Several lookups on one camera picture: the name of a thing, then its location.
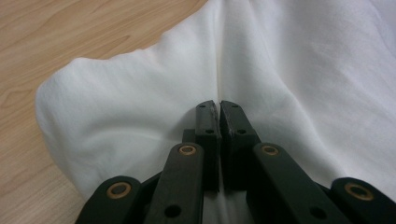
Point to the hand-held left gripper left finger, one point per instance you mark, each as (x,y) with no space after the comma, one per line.
(208,124)

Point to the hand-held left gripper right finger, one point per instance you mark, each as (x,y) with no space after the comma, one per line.
(236,130)

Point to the white tiered skirt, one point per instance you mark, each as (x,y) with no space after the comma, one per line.
(124,109)

